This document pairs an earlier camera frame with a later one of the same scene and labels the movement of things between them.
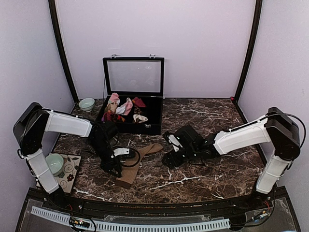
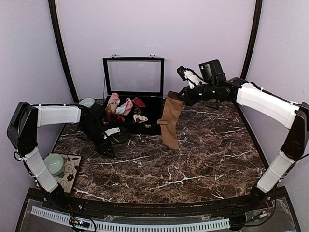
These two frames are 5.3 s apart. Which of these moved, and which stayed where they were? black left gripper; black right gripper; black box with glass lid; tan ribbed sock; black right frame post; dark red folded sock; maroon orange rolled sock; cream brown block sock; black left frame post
Moved: black left gripper; tan ribbed sock; black right gripper
Stayed: dark red folded sock; black left frame post; black box with glass lid; cream brown block sock; black right frame post; maroon orange rolled sock
